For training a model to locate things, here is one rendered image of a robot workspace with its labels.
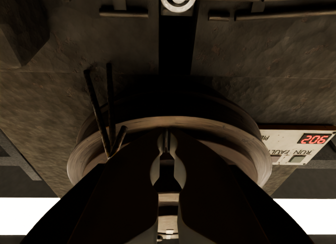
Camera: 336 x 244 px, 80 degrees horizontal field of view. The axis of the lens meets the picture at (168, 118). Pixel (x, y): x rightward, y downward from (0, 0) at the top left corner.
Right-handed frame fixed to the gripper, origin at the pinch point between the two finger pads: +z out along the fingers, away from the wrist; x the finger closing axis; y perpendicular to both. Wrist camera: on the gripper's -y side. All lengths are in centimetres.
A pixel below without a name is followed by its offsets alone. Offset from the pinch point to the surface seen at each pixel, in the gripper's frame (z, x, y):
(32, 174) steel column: 410, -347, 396
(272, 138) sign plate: 37, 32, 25
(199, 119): 18.0, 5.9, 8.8
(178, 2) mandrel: 24.1, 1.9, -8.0
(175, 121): 18.1, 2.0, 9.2
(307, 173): 572, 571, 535
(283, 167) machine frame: 45, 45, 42
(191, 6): 26.5, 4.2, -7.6
